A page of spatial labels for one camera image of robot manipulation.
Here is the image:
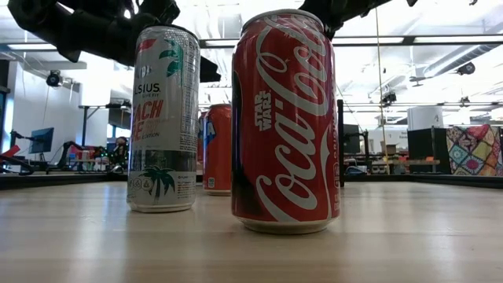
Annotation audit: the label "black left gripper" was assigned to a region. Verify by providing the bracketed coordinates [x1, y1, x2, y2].
[104, 0, 222, 83]

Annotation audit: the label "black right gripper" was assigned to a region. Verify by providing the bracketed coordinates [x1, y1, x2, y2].
[298, 0, 357, 40]

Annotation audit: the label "white Celsius palm can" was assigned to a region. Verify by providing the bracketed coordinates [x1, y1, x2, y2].
[126, 23, 200, 215]

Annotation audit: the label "red Coca-Cola can white script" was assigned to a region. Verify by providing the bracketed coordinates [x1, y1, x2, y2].
[230, 9, 342, 236]

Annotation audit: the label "black monitor on stand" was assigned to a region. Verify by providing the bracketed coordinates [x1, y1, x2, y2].
[342, 123, 370, 162]

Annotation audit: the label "black upright metal loop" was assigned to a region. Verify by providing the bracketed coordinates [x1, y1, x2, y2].
[336, 99, 346, 188]

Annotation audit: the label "black tall table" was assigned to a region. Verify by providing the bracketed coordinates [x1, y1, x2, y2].
[77, 102, 133, 149]

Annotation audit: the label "red storage bins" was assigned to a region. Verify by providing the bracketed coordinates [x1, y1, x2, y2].
[70, 145, 104, 160]

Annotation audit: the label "black cabinet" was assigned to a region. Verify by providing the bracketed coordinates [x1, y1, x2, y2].
[407, 127, 452, 175]

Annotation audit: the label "computer monitor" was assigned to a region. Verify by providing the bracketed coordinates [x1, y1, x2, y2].
[29, 127, 55, 155]

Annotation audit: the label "colourful patchwork quilt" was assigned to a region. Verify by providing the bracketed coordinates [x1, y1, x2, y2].
[446, 124, 503, 177]

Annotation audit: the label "red bar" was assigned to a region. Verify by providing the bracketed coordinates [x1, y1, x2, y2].
[0, 144, 21, 160]

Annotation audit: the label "thin hanging cord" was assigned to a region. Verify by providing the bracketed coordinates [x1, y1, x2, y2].
[373, 7, 390, 175]

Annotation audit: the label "black ceiling camera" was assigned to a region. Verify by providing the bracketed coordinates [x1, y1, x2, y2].
[46, 69, 64, 88]
[456, 61, 476, 76]
[380, 90, 398, 106]

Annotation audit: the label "grey ceiling duct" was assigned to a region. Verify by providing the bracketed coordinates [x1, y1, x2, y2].
[416, 42, 501, 78]

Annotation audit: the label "black cable loop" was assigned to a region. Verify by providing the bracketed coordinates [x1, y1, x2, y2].
[0, 154, 35, 177]

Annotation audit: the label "black metal table frame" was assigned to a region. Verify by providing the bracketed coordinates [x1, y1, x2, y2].
[0, 174, 503, 190]

